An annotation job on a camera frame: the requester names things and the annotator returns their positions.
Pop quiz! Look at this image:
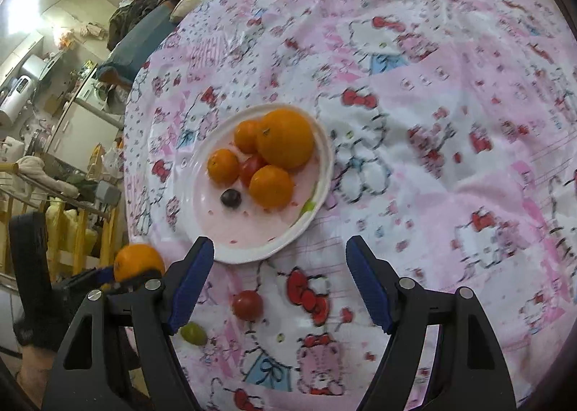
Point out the pink speckled plate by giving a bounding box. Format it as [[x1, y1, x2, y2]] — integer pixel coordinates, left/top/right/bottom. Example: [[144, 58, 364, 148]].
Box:
[[192, 103, 335, 264]]

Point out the blue grey cloth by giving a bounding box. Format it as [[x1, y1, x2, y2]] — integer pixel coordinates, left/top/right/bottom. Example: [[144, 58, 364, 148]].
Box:
[[97, 9, 177, 83]]

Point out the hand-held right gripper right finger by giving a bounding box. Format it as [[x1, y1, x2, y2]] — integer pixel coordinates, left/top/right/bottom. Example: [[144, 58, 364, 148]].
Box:
[[345, 235, 519, 411]]

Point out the large orange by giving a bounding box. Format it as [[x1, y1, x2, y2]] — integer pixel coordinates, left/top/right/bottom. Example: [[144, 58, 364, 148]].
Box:
[[257, 108, 315, 169]]

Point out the grey square box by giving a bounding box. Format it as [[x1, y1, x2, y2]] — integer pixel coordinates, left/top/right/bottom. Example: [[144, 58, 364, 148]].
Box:
[[94, 180, 122, 213]]

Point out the person's left forearm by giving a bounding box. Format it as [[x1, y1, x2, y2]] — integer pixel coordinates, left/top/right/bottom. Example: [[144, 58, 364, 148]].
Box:
[[8, 210, 54, 394]]

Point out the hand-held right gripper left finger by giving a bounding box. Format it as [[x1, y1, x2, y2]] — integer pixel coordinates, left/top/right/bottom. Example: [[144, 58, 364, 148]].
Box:
[[40, 236, 215, 411]]

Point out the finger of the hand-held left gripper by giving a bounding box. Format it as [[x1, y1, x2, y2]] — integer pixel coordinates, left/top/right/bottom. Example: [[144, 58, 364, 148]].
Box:
[[98, 267, 164, 300]]

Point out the white kitchen appliance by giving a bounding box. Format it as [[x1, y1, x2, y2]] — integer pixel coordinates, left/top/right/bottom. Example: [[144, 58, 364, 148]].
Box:
[[0, 75, 36, 125]]

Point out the pile of dark clothes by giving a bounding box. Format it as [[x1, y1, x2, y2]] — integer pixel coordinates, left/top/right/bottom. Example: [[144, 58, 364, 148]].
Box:
[[108, 0, 212, 48]]

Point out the white washing machine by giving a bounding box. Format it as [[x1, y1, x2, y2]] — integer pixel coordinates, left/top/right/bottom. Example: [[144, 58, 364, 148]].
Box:
[[73, 73, 126, 125]]

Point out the medium orange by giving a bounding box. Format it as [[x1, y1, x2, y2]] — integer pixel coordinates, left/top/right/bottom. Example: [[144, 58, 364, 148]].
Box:
[[249, 165, 295, 209], [114, 244, 166, 283]]

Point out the yellow wooden frame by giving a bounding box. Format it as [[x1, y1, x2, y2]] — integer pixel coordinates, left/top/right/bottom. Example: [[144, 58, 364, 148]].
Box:
[[0, 192, 123, 288]]

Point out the small orange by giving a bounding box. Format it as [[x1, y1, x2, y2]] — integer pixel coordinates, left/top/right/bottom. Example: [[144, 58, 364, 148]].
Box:
[[234, 119, 264, 154], [207, 148, 241, 183]]

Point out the pink cartoon printed blanket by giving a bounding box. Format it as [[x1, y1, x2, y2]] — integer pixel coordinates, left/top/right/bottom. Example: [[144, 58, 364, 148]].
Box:
[[122, 0, 574, 411]]

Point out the white plastic bag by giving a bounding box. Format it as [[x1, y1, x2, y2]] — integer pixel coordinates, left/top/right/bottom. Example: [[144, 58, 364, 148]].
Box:
[[100, 143, 124, 179]]

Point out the red cherry tomato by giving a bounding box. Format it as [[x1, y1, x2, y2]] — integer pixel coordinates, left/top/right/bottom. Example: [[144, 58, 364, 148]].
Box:
[[232, 290, 264, 320], [239, 155, 268, 188]]

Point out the green grape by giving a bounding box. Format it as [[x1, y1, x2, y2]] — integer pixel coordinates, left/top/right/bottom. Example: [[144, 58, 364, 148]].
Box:
[[180, 322, 208, 346]]

